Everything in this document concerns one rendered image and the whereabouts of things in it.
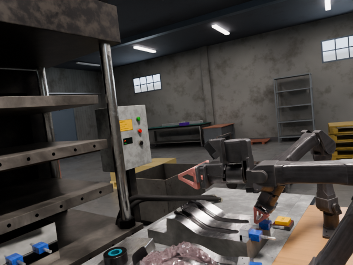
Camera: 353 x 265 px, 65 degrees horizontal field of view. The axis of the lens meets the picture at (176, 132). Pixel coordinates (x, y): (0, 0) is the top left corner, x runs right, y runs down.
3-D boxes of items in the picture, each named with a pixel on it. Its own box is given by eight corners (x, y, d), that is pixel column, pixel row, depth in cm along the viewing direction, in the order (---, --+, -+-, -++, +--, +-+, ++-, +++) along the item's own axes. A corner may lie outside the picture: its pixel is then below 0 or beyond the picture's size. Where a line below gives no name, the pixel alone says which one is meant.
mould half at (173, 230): (270, 236, 124) (268, 207, 123) (248, 266, 104) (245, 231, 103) (179, 220, 154) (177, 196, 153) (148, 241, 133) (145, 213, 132)
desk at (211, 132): (236, 142, 1071) (234, 122, 1066) (224, 148, 950) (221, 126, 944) (218, 143, 1107) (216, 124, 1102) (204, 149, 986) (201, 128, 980)
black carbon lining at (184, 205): (251, 224, 123) (249, 203, 122) (236, 240, 110) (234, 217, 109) (186, 214, 143) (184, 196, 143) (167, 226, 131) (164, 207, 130)
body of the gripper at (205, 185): (197, 167, 82) (221, 166, 78) (210, 160, 90) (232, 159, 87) (200, 189, 82) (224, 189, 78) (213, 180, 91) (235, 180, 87)
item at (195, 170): (173, 167, 85) (200, 166, 81) (184, 163, 92) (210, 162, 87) (176, 189, 86) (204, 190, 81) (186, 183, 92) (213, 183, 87)
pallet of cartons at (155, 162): (109, 188, 574) (106, 166, 570) (134, 177, 646) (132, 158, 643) (159, 191, 513) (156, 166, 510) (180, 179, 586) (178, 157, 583)
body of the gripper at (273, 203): (254, 205, 113) (262, 190, 110) (262, 197, 121) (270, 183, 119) (268, 214, 110) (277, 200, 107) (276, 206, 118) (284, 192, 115)
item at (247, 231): (278, 243, 106) (277, 228, 105) (274, 248, 102) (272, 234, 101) (245, 236, 113) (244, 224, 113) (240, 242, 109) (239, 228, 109)
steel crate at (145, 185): (209, 206, 400) (204, 163, 396) (175, 234, 323) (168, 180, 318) (165, 202, 441) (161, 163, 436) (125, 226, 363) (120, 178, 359)
